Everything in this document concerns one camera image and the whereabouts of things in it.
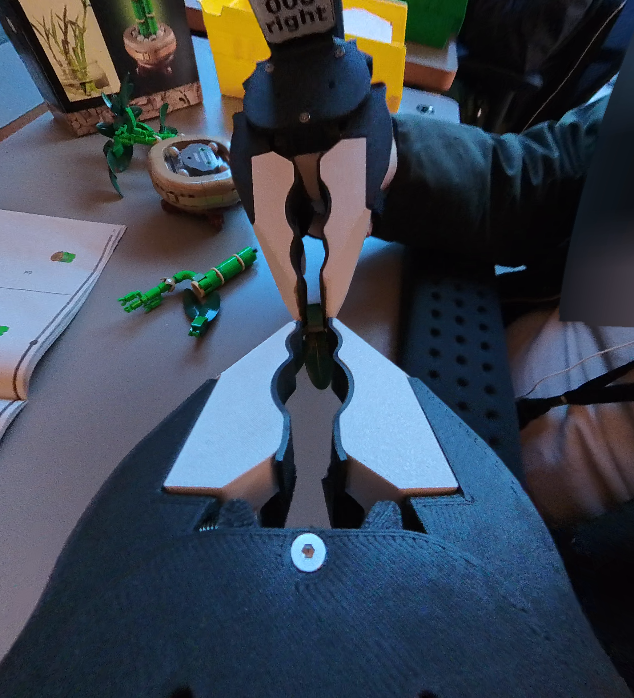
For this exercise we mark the yellow plastic bin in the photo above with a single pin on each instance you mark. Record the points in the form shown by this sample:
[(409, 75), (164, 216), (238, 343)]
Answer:
[(230, 49)]

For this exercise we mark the grey desk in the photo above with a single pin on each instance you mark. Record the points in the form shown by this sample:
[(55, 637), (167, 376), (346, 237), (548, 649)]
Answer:
[(104, 409)]

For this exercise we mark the brown tray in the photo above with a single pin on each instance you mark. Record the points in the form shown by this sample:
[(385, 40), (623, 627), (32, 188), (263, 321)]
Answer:
[(431, 71)]

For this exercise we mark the black toy set box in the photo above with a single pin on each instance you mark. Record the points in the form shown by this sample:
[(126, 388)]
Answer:
[(50, 54)]

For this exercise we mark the dark green toy leaf pair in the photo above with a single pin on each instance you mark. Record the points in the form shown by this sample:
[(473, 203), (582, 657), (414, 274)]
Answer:
[(202, 311)]

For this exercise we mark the green toy bamboo stalk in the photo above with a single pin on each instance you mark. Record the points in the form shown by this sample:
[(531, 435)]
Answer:
[(224, 270)]

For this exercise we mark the tan toy plant pot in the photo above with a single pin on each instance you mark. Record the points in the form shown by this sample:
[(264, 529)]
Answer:
[(164, 180)]

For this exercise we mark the leafy green toy stem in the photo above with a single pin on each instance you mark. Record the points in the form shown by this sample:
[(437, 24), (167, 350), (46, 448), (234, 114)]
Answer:
[(126, 133)]

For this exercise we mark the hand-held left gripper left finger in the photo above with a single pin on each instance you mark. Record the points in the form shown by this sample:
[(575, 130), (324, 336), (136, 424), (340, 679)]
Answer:
[(224, 436)]

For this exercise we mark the black perforated chair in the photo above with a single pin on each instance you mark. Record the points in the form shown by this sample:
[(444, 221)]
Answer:
[(459, 338)]

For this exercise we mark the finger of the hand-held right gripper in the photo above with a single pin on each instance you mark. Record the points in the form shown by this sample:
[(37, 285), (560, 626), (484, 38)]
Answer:
[(347, 229), (273, 229)]

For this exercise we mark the green plastic bin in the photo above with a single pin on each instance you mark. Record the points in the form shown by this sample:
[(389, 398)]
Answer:
[(437, 22)]

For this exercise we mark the person's torso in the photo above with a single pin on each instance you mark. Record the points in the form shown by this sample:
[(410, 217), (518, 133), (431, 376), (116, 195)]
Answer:
[(584, 463)]

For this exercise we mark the open instruction booklet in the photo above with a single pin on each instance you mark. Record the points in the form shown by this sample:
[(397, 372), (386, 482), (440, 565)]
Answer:
[(22, 283)]

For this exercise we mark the person's right forearm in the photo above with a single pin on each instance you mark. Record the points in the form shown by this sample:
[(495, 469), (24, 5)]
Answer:
[(486, 174)]

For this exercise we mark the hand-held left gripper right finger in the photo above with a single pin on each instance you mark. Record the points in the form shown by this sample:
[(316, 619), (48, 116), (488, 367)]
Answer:
[(399, 436)]

